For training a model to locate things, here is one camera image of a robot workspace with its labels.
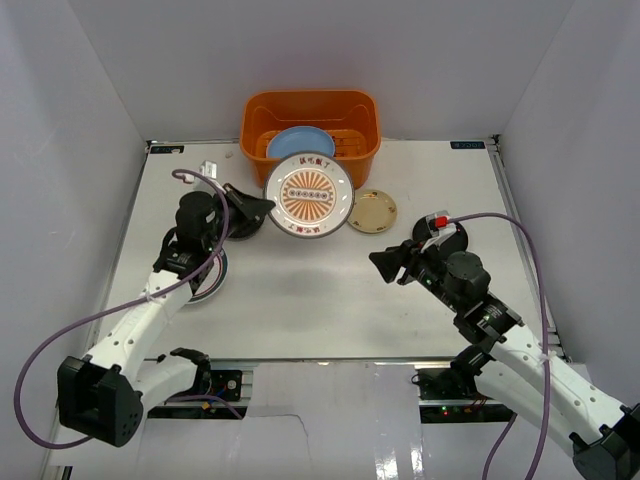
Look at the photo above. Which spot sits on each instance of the orange plastic bin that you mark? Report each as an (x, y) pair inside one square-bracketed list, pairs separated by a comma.
[(349, 116)]

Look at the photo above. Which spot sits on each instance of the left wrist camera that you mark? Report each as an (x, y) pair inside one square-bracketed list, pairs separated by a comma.
[(208, 169)]

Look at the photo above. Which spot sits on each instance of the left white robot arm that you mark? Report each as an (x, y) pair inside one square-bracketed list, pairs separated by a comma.
[(104, 395)]

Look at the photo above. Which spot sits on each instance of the blue table label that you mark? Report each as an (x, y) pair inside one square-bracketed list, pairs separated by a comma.
[(467, 145), (166, 149)]

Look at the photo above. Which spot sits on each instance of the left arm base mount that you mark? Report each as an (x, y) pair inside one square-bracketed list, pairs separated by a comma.
[(222, 387)]

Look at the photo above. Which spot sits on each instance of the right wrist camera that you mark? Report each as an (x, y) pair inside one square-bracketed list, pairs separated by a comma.
[(440, 229)]

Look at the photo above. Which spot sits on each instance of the black plate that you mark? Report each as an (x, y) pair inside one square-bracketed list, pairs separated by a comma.
[(457, 241), (242, 232)]

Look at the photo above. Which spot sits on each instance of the green rimmed white plate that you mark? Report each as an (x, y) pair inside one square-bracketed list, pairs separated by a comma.
[(214, 280)]

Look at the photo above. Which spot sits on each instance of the beige small plate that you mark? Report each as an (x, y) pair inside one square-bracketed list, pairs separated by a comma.
[(374, 211)]

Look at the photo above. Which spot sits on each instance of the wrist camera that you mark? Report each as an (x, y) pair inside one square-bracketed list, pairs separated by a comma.
[(208, 169), (440, 229)]

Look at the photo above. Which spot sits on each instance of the left blue table label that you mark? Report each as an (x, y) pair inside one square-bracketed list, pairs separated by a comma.
[(166, 149)]

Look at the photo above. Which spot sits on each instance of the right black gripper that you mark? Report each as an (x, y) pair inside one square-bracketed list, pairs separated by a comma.
[(390, 262)]

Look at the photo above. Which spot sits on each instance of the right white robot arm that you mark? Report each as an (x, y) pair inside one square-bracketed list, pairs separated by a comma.
[(506, 362)]

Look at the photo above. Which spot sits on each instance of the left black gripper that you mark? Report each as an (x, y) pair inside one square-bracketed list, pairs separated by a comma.
[(232, 208)]

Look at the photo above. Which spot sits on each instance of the sunburst pattern plate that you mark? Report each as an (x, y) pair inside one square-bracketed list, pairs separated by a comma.
[(313, 195)]

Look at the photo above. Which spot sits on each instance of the blue plate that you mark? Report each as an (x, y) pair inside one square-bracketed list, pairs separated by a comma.
[(300, 139)]

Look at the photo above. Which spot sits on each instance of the right blue table label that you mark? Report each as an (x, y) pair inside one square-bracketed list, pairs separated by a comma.
[(467, 145)]

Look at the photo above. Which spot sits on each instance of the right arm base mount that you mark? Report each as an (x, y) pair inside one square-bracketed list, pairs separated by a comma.
[(448, 397)]

